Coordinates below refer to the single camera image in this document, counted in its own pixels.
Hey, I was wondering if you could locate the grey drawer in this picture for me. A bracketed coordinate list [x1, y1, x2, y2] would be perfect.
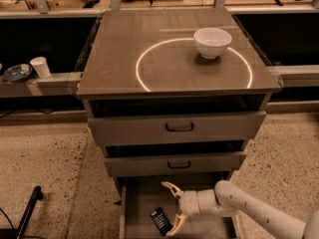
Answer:
[120, 173, 241, 239]
[89, 112, 266, 146]
[105, 151, 247, 177]

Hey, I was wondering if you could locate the dark rxbar blueberry wrapper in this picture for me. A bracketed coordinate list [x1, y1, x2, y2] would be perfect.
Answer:
[151, 207, 172, 236]

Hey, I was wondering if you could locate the grey bottom drawer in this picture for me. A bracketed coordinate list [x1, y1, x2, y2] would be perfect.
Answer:
[120, 173, 241, 239]

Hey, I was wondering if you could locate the grey side shelf rail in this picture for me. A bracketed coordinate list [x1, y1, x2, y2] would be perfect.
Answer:
[0, 72, 82, 98]

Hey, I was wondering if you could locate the grey middle drawer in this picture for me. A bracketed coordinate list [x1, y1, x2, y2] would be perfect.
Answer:
[105, 151, 247, 177]

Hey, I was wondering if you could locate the grey drawer cabinet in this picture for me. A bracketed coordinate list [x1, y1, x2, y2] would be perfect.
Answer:
[76, 7, 283, 239]

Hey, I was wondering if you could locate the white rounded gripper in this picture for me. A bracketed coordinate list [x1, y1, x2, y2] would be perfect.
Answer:
[161, 181, 217, 237]

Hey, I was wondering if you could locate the black floor stand leg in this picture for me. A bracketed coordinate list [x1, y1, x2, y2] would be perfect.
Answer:
[0, 185, 45, 239]

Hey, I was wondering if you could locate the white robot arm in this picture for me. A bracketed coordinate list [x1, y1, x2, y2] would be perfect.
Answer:
[161, 180, 319, 239]

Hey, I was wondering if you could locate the white paper cup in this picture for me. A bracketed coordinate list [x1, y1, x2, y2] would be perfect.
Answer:
[30, 57, 51, 79]

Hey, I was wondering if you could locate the white ceramic bowl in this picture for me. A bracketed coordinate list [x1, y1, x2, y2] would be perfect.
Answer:
[193, 28, 232, 59]

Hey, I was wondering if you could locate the grey top drawer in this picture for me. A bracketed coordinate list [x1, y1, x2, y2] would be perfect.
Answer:
[89, 112, 266, 146]

